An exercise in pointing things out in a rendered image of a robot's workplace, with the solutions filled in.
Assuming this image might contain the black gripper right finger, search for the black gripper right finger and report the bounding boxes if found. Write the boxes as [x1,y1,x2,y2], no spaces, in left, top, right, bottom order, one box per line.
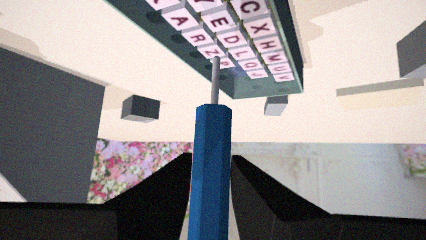
[230,155,426,240]

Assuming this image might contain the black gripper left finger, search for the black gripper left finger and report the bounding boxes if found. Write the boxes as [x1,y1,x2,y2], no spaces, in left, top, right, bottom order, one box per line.
[0,152,192,240]

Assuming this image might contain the blue stylus with white tip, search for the blue stylus with white tip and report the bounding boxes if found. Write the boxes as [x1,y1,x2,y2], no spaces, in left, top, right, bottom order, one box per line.
[188,56,232,240]

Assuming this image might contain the keyboard with white letter keys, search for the keyboard with white letter keys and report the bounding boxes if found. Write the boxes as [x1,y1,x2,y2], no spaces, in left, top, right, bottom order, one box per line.
[101,0,305,100]

